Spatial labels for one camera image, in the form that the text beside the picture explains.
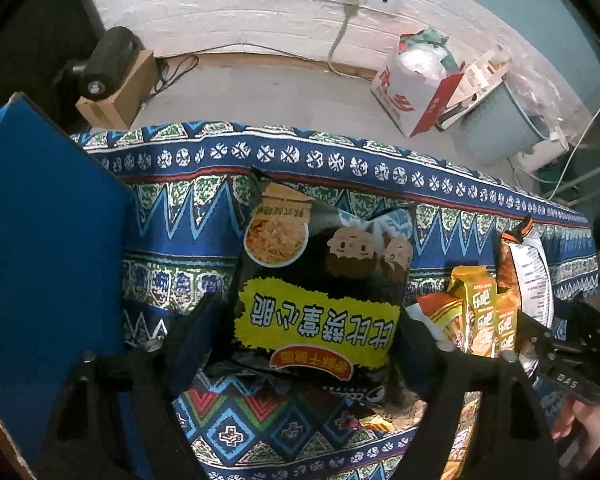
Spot small brown cardboard box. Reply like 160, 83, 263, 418
75, 49, 162, 132

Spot white paper carton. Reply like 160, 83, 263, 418
436, 44, 512, 130

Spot white electric kettle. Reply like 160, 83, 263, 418
509, 125, 572, 173

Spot grey plug with cable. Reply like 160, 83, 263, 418
327, 0, 376, 81

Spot white and orange snack packet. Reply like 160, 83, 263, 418
497, 217, 557, 333

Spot clear plastic bin liner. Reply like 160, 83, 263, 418
500, 57, 598, 133

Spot person's right hand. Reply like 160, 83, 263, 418
550, 396, 600, 466

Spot black snack packet yellow label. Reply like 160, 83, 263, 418
225, 167, 417, 411

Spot orange-red snack packet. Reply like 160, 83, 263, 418
414, 294, 463, 348

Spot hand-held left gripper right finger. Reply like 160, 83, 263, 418
395, 304, 553, 480

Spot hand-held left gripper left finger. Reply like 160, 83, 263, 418
47, 290, 218, 480

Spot black floor cable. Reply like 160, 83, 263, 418
147, 54, 201, 98

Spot light blue waste bin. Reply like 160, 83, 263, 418
457, 80, 552, 166

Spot blue patterned tablecloth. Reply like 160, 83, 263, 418
70, 120, 600, 480

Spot blue cardboard box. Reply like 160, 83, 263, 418
0, 92, 137, 480

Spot black cylindrical device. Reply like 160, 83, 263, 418
54, 26, 146, 102

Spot black cloth-covered object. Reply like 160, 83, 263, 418
0, 0, 106, 128

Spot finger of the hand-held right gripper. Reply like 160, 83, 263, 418
521, 307, 600, 358

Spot red and white paper bag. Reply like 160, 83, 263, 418
370, 29, 467, 139

